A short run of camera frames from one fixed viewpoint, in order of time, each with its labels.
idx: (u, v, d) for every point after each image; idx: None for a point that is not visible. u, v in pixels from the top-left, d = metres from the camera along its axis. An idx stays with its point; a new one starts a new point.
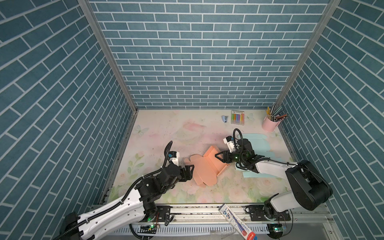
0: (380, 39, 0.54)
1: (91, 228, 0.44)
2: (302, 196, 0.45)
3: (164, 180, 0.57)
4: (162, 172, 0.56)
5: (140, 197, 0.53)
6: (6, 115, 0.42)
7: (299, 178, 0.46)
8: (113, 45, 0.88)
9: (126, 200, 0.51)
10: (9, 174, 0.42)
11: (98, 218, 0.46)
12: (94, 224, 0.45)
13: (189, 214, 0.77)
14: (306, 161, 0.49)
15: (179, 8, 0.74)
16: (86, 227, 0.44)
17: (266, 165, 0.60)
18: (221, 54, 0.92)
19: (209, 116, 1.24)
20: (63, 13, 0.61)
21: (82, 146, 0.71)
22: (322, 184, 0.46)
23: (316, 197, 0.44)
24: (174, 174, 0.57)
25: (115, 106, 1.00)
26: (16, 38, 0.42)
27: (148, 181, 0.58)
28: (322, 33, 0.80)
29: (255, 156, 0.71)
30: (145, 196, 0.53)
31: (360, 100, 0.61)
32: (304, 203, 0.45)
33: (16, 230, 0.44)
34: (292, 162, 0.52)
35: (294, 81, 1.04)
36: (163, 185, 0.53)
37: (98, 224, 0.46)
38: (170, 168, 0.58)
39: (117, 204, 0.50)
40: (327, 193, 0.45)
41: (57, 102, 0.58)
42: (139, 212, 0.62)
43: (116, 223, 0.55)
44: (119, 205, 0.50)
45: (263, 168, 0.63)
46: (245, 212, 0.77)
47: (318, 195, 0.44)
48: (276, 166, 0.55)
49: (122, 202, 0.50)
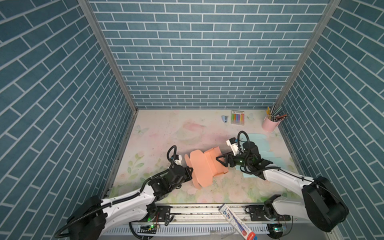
0: (380, 39, 0.54)
1: (113, 212, 0.46)
2: (316, 215, 0.43)
3: (173, 180, 0.64)
4: (170, 173, 0.61)
5: (154, 192, 0.58)
6: (6, 115, 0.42)
7: (316, 196, 0.43)
8: (113, 45, 0.88)
9: (142, 193, 0.56)
10: (9, 174, 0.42)
11: (119, 204, 0.48)
12: (116, 209, 0.47)
13: (189, 214, 0.77)
14: (323, 178, 0.46)
15: (179, 8, 0.74)
16: (110, 210, 0.46)
17: (276, 175, 0.56)
18: (221, 54, 0.92)
19: (209, 116, 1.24)
20: (63, 13, 0.61)
21: (82, 146, 0.71)
22: (339, 204, 0.44)
23: (332, 217, 0.42)
24: (182, 173, 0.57)
25: (115, 106, 1.00)
26: (16, 38, 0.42)
27: (157, 179, 0.64)
28: (322, 33, 0.80)
29: (261, 161, 0.67)
30: (158, 192, 0.59)
31: (360, 100, 0.61)
32: (319, 223, 0.43)
33: (16, 230, 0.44)
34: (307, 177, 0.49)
35: (294, 81, 1.04)
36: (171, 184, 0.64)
37: (119, 210, 0.48)
38: (177, 168, 0.64)
39: (135, 194, 0.54)
40: (343, 212, 0.43)
41: (57, 102, 0.58)
42: (143, 209, 0.63)
43: (123, 217, 0.55)
44: (138, 195, 0.54)
45: (271, 177, 0.59)
46: (245, 212, 0.77)
47: (334, 215, 0.42)
48: (288, 178, 0.52)
49: (140, 193, 0.55)
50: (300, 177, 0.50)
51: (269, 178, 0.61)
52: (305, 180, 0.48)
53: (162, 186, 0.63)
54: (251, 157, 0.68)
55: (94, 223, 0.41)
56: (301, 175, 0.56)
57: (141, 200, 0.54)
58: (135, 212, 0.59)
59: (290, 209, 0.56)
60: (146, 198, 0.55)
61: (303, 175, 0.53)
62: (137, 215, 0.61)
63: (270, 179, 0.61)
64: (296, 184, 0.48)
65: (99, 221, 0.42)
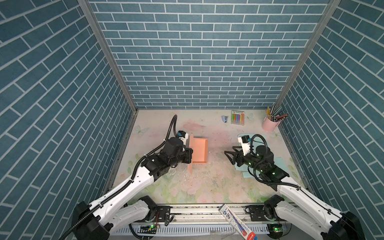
0: (380, 39, 0.54)
1: (106, 212, 0.41)
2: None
3: (171, 151, 0.57)
4: (167, 145, 0.56)
5: (149, 172, 0.51)
6: (6, 115, 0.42)
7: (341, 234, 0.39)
8: (113, 45, 0.88)
9: (136, 178, 0.48)
10: (9, 174, 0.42)
11: (112, 201, 0.43)
12: (109, 206, 0.42)
13: (189, 214, 0.77)
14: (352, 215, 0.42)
15: (179, 8, 0.74)
16: (102, 211, 0.41)
17: (294, 195, 0.51)
18: (221, 54, 0.92)
19: (209, 116, 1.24)
20: (63, 13, 0.61)
21: (82, 146, 0.71)
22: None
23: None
24: (178, 143, 0.57)
25: (115, 106, 1.00)
26: (16, 39, 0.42)
27: (152, 157, 0.55)
28: (322, 33, 0.80)
29: (275, 171, 0.60)
30: (154, 170, 0.51)
31: (360, 100, 0.61)
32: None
33: (16, 230, 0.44)
34: (334, 209, 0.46)
35: (294, 81, 1.04)
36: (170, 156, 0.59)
37: (113, 206, 0.43)
38: (172, 139, 0.57)
39: (128, 183, 0.47)
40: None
41: (57, 102, 0.58)
42: (144, 207, 0.63)
43: (128, 216, 0.54)
44: (132, 183, 0.47)
45: (286, 193, 0.54)
46: (245, 212, 0.77)
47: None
48: (310, 204, 0.47)
49: (134, 179, 0.48)
50: (326, 207, 0.45)
51: (281, 192, 0.56)
52: (331, 214, 0.44)
53: (160, 161, 0.55)
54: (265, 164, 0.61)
55: (88, 228, 0.37)
56: (328, 205, 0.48)
57: (137, 186, 0.48)
58: (138, 210, 0.60)
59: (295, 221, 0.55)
60: (141, 182, 0.49)
61: (330, 207, 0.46)
62: (140, 213, 0.61)
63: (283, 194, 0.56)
64: (317, 212, 0.45)
65: (93, 225, 0.38)
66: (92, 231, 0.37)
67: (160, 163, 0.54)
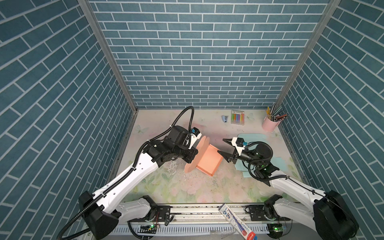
0: (380, 38, 0.54)
1: (109, 202, 0.40)
2: (328, 231, 0.41)
3: (177, 137, 0.55)
4: (172, 132, 0.54)
5: (152, 158, 0.48)
6: (6, 115, 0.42)
7: (327, 212, 0.42)
8: (113, 45, 0.88)
9: (138, 166, 0.46)
10: (9, 174, 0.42)
11: (115, 190, 0.42)
12: (113, 196, 0.41)
13: (189, 214, 0.77)
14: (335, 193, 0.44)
15: (179, 8, 0.74)
16: (105, 201, 0.40)
17: (284, 184, 0.54)
18: (221, 54, 0.92)
19: (209, 116, 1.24)
20: (63, 13, 0.61)
21: (82, 146, 0.71)
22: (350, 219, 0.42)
23: (342, 232, 0.41)
24: (185, 130, 0.55)
25: (115, 106, 1.00)
26: (16, 38, 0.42)
27: (155, 143, 0.51)
28: (322, 33, 0.80)
29: (268, 167, 0.64)
30: (156, 156, 0.48)
31: (360, 100, 0.61)
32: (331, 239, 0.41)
33: (16, 230, 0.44)
34: (318, 190, 0.47)
35: (294, 81, 1.04)
36: (176, 142, 0.56)
37: (116, 195, 0.41)
38: (179, 126, 0.56)
39: (130, 171, 0.45)
40: (353, 228, 0.42)
41: (57, 102, 0.58)
42: (147, 203, 0.65)
43: (132, 209, 0.55)
44: (133, 171, 0.45)
45: (278, 185, 0.57)
46: (245, 212, 0.77)
47: (344, 231, 0.41)
48: (298, 190, 0.49)
49: (135, 167, 0.46)
50: (310, 189, 0.48)
51: (274, 186, 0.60)
52: (315, 194, 0.46)
53: (164, 146, 0.51)
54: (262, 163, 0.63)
55: (93, 217, 0.37)
56: (312, 187, 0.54)
57: (139, 173, 0.46)
58: (142, 204, 0.62)
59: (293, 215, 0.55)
60: (144, 169, 0.46)
61: (313, 188, 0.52)
62: (142, 209, 0.61)
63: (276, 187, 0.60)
64: (306, 196, 0.46)
65: (98, 214, 0.37)
66: (96, 220, 0.37)
67: (164, 148, 0.50)
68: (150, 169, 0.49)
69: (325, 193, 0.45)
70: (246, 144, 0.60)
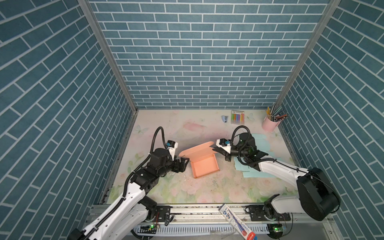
0: (380, 39, 0.54)
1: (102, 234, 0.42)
2: (310, 205, 0.43)
3: (158, 162, 0.60)
4: (152, 158, 0.58)
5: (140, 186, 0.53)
6: (6, 115, 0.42)
7: (310, 187, 0.44)
8: (113, 45, 0.88)
9: (128, 195, 0.50)
10: (9, 174, 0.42)
11: (107, 221, 0.44)
12: (105, 228, 0.43)
13: (189, 214, 0.77)
14: (318, 169, 0.46)
15: (179, 8, 0.74)
16: (98, 234, 0.41)
17: (272, 166, 0.56)
18: (221, 54, 0.92)
19: (160, 134, 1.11)
20: (63, 13, 0.61)
21: (82, 146, 0.71)
22: (332, 194, 0.45)
23: (324, 206, 0.43)
24: (164, 153, 0.60)
25: (115, 106, 1.00)
26: (16, 38, 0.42)
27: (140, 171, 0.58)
28: (322, 33, 0.80)
29: (257, 153, 0.67)
30: (144, 184, 0.54)
31: (360, 100, 0.61)
32: (311, 211, 0.44)
33: (16, 230, 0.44)
34: (302, 168, 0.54)
35: (294, 81, 1.04)
36: (158, 168, 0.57)
37: (109, 227, 0.44)
38: (157, 151, 0.60)
39: (121, 200, 0.49)
40: (334, 202, 0.44)
41: (57, 102, 0.58)
42: (142, 210, 0.62)
43: (125, 226, 0.54)
44: (123, 201, 0.49)
45: (266, 168, 0.60)
46: (245, 212, 0.77)
47: (326, 205, 0.43)
48: (283, 170, 0.52)
49: (126, 196, 0.50)
50: (295, 168, 0.50)
51: (264, 169, 0.61)
52: (299, 171, 0.48)
53: (150, 174, 0.58)
54: (248, 148, 0.68)
55: None
56: (296, 166, 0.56)
57: (130, 203, 0.50)
58: (135, 217, 0.59)
59: (289, 207, 0.55)
60: (134, 198, 0.51)
61: (298, 166, 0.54)
62: (139, 217, 0.61)
63: (265, 170, 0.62)
64: (291, 175, 0.49)
65: None
66: None
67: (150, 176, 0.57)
68: (141, 196, 0.54)
69: (309, 170, 0.47)
70: (229, 142, 0.76)
